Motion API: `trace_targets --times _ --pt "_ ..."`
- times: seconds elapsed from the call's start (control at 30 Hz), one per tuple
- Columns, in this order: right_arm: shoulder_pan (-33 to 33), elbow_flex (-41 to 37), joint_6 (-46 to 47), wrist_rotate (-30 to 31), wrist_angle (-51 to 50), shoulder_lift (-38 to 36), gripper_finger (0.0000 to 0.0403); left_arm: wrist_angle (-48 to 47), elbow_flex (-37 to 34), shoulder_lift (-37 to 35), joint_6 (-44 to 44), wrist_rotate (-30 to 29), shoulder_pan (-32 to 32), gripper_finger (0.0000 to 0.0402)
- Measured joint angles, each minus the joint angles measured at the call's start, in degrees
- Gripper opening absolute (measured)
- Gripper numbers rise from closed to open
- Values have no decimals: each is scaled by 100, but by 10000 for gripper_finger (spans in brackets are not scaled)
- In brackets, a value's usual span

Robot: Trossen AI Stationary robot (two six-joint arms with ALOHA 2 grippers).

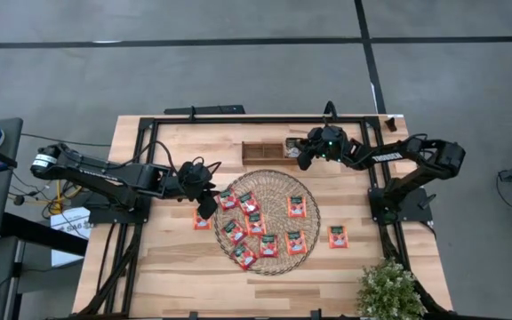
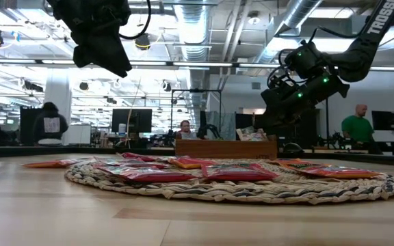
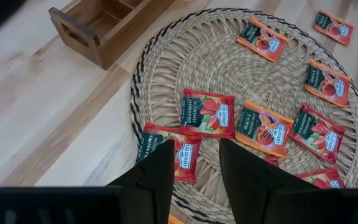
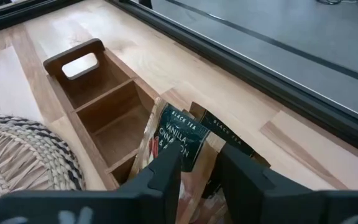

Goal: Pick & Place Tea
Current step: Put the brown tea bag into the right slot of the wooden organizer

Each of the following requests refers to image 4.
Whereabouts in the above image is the round woven straw placemat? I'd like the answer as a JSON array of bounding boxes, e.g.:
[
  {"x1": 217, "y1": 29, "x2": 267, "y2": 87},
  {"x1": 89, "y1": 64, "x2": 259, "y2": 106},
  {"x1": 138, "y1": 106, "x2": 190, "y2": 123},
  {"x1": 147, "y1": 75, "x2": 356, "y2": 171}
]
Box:
[{"x1": 0, "y1": 114, "x2": 85, "y2": 224}]

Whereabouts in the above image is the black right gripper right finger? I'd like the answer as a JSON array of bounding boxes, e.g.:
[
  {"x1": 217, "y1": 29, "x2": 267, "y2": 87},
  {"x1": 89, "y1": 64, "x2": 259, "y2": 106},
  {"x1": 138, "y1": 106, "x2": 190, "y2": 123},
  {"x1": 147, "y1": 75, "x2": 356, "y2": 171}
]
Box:
[{"x1": 215, "y1": 142, "x2": 358, "y2": 224}]

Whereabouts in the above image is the brown wooden tea caddy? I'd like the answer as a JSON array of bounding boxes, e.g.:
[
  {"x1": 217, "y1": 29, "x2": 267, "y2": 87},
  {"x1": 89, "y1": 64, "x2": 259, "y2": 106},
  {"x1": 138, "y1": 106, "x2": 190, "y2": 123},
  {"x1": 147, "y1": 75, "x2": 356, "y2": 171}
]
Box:
[{"x1": 43, "y1": 37, "x2": 164, "y2": 191}]

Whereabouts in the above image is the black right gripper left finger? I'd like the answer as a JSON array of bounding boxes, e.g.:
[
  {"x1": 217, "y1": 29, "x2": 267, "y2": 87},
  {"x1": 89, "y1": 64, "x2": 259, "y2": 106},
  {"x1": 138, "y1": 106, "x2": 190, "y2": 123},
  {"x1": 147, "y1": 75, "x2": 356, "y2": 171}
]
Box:
[{"x1": 0, "y1": 140, "x2": 183, "y2": 224}]

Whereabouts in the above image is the black aluminium rig frame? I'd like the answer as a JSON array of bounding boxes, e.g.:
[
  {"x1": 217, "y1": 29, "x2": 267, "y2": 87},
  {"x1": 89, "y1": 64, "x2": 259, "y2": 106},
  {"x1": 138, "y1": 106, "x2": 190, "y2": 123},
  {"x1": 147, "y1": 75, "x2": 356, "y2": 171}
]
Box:
[{"x1": 0, "y1": 0, "x2": 358, "y2": 161}]

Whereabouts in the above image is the beige vanilla cinnamon tea bag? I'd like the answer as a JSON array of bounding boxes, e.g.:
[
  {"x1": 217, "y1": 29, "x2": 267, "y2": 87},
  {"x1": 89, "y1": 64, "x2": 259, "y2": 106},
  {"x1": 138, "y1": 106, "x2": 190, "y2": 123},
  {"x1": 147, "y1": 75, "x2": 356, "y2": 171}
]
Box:
[
  {"x1": 188, "y1": 101, "x2": 272, "y2": 200},
  {"x1": 128, "y1": 96, "x2": 229, "y2": 224}
]

